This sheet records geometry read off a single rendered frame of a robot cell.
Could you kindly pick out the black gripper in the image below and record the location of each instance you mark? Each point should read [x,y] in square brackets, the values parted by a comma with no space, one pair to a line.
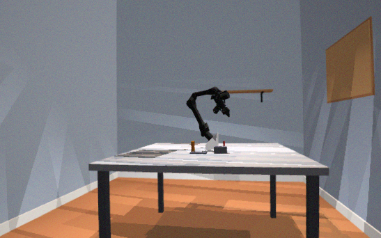
[225,110]

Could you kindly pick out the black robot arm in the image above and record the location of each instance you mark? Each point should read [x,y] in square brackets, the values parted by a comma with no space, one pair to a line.
[217,95]

